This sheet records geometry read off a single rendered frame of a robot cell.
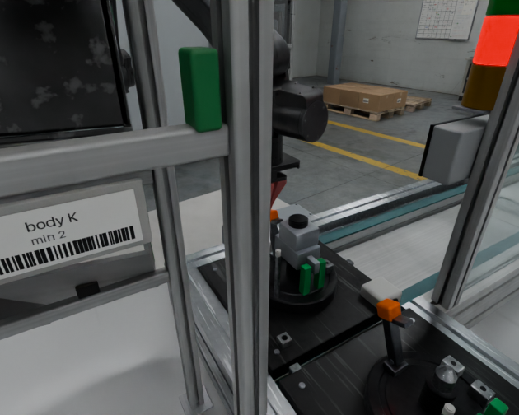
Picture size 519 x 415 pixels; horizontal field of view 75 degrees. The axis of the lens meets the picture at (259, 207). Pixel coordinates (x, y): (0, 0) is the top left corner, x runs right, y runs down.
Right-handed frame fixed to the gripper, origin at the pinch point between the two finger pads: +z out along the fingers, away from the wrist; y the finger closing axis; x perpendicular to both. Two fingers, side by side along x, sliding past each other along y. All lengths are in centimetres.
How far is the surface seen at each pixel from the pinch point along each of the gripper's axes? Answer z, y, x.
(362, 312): 9.4, 4.5, -20.6
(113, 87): -26.2, -25.0, -27.4
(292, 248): 0.5, -2.5, -11.7
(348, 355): 9.4, -2.7, -25.1
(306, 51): 36, 658, 832
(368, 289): 7.5, 7.3, -18.9
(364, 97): 74, 411, 358
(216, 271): 9.2, -10.4, -0.5
